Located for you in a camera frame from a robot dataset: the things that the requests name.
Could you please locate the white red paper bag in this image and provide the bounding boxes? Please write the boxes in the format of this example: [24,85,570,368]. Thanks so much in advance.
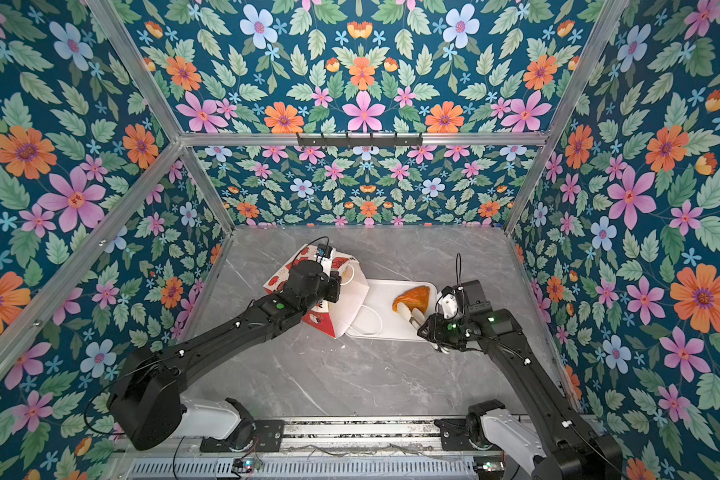
[263,237,370,338]

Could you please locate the metal tongs white tips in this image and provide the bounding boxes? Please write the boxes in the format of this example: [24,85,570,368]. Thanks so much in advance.
[397,303,440,352]

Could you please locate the brown croissant fake bread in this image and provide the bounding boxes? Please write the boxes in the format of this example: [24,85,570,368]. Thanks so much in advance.
[392,285,431,313]

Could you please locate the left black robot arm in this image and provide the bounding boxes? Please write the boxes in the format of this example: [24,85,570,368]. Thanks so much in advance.
[107,260,341,451]

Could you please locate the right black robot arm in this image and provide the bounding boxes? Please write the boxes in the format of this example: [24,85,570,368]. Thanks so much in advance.
[410,280,623,479]

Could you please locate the white rectangular tray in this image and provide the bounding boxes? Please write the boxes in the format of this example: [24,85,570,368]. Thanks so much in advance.
[346,279,438,343]

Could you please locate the black hook rack bar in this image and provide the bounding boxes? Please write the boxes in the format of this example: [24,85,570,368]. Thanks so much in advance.
[296,133,424,148]

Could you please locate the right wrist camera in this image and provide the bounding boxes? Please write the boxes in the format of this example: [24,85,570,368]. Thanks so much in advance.
[438,293,461,320]

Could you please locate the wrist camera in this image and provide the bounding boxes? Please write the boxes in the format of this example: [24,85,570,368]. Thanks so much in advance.
[315,242,334,266]
[438,293,461,320]

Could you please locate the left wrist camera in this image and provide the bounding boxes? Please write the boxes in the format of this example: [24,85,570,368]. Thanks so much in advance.
[315,242,334,266]

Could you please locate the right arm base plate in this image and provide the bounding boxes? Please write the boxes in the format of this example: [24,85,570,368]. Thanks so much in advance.
[434,418,489,451]

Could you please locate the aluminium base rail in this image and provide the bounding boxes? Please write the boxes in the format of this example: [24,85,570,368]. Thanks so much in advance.
[113,415,601,457]

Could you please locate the white slotted cable duct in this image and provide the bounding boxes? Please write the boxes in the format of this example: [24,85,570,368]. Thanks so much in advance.
[125,457,478,479]

